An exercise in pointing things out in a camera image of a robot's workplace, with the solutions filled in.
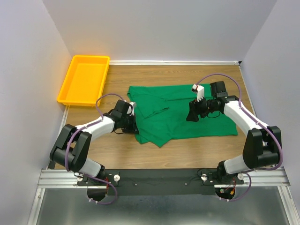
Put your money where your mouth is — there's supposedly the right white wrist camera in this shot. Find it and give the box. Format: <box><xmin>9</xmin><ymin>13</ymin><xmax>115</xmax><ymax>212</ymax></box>
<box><xmin>192</xmin><ymin>84</ymin><xmax>205</xmax><ymax>102</ymax></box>

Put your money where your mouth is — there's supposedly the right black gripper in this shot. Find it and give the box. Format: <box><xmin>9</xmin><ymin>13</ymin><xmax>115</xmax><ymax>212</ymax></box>
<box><xmin>186</xmin><ymin>95</ymin><xmax>218</xmax><ymax>122</ymax></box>

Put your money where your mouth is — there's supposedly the aluminium frame rail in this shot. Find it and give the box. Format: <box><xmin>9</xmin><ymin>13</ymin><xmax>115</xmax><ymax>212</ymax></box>
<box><xmin>37</xmin><ymin>169</ymin><xmax>78</xmax><ymax>188</ymax></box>

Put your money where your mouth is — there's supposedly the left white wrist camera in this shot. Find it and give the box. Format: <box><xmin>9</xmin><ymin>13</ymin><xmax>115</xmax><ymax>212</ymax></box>
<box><xmin>129</xmin><ymin>102</ymin><xmax>136</xmax><ymax>115</ymax></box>

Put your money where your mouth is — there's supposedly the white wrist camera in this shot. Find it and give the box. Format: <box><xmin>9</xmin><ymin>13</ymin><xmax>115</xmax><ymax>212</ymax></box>
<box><xmin>192</xmin><ymin>84</ymin><xmax>205</xmax><ymax>102</ymax></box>
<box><xmin>129</xmin><ymin>102</ymin><xmax>136</xmax><ymax>115</ymax></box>

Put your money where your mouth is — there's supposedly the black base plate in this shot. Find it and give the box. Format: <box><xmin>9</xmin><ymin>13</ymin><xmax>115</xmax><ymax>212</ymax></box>
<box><xmin>77</xmin><ymin>168</ymin><xmax>244</xmax><ymax>196</ymax></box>

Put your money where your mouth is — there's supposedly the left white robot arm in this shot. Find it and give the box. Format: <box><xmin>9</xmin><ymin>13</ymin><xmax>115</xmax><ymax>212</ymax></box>
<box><xmin>50</xmin><ymin>100</ymin><xmax>139</xmax><ymax>185</ymax></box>

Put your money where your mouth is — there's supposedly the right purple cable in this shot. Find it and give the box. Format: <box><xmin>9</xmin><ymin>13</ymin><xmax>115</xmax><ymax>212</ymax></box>
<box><xmin>194</xmin><ymin>73</ymin><xmax>284</xmax><ymax>202</ymax></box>

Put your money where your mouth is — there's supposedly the yellow plastic tray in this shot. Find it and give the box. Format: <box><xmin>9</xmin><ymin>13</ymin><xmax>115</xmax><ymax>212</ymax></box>
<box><xmin>57</xmin><ymin>55</ymin><xmax>110</xmax><ymax>107</ymax></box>

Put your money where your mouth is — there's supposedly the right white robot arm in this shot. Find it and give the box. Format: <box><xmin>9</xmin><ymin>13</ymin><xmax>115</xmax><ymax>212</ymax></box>
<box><xmin>186</xmin><ymin>81</ymin><xmax>283</xmax><ymax>184</ymax></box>

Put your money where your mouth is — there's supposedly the green t shirt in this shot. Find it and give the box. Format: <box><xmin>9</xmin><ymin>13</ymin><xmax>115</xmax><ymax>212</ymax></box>
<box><xmin>127</xmin><ymin>84</ymin><xmax>238</xmax><ymax>148</ymax></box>

